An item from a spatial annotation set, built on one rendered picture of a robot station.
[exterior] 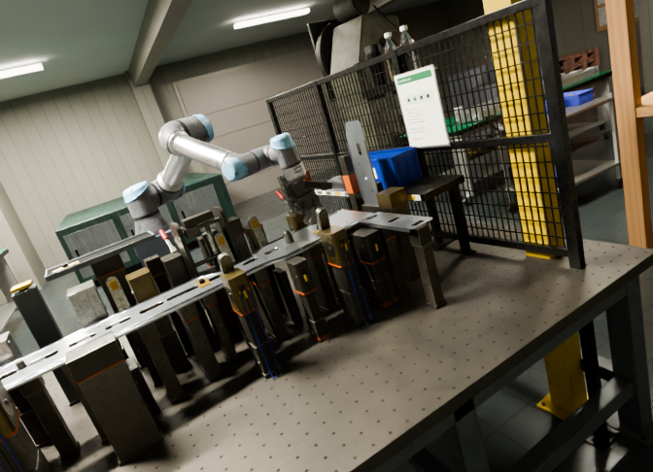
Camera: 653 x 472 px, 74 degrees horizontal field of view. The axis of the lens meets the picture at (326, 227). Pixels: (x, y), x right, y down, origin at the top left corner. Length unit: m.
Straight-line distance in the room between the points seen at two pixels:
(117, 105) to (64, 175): 1.49
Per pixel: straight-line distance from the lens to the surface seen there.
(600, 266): 1.66
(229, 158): 1.48
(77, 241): 6.33
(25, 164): 8.65
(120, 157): 8.59
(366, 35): 6.34
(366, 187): 1.76
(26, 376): 1.43
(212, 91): 8.87
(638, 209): 3.14
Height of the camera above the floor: 1.45
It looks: 16 degrees down
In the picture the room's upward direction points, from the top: 17 degrees counter-clockwise
